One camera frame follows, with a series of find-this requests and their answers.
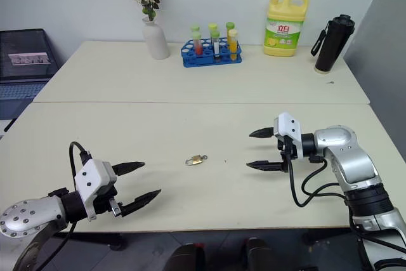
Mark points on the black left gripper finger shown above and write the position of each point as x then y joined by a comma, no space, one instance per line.
142,200
130,167

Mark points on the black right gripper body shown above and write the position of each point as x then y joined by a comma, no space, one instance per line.
285,150

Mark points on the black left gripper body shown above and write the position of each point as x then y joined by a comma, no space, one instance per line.
103,202

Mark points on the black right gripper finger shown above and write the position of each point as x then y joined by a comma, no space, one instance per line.
261,133
264,165

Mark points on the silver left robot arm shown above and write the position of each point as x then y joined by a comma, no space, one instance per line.
30,214

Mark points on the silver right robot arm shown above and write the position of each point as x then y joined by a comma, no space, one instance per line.
355,169

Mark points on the black table leg base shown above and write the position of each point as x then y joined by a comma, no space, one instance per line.
95,239

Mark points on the small brass padlock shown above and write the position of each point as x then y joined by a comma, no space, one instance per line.
196,160

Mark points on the dark rounded shape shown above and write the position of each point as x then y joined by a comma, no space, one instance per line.
187,258
258,255

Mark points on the yellow-capped tube with orange liquid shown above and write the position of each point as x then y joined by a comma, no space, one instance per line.
233,42

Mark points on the blue test tube rack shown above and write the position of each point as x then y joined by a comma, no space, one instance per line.
203,55

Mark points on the green-capped tube with white label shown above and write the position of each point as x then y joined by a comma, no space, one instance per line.
216,44

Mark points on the yellow dish soap pump bottle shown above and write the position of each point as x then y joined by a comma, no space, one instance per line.
284,30

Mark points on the green-capped tube with red liquid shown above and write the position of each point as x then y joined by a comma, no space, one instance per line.
197,44

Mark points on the green-capped test tube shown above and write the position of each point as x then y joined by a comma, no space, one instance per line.
194,28
229,26

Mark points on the yellow-green-capped test tube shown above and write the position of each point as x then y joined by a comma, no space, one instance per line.
212,27

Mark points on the white ceramic vase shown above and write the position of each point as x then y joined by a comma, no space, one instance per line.
155,41

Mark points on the dark grey laptop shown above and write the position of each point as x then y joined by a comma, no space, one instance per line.
22,68

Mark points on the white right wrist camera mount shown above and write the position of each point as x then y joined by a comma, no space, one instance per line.
290,126

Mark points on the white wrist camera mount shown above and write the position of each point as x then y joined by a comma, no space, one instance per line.
290,126
95,175

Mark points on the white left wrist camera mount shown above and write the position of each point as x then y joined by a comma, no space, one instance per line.
95,175

